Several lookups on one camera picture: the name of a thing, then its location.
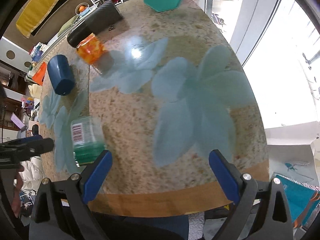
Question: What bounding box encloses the clear green plastic cup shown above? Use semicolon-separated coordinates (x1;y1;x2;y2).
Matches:
71;116;107;166

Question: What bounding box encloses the dark blue plastic cup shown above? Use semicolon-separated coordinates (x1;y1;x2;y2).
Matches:
47;54;75;96

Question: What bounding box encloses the orange patterned cup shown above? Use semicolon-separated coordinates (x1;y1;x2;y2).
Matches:
76;33;107;64

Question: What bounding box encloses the white cardboard box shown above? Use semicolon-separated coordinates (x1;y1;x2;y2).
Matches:
265;121;319;186

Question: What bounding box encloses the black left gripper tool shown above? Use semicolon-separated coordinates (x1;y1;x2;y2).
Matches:
0;135;54;169

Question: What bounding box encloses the orange tissue pack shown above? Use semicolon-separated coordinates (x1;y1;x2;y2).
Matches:
32;62;47;86

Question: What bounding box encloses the bowl with oranges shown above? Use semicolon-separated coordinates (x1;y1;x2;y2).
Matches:
75;3;90;16

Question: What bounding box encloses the yellow cloth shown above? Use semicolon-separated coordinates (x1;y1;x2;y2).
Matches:
16;0;59;38

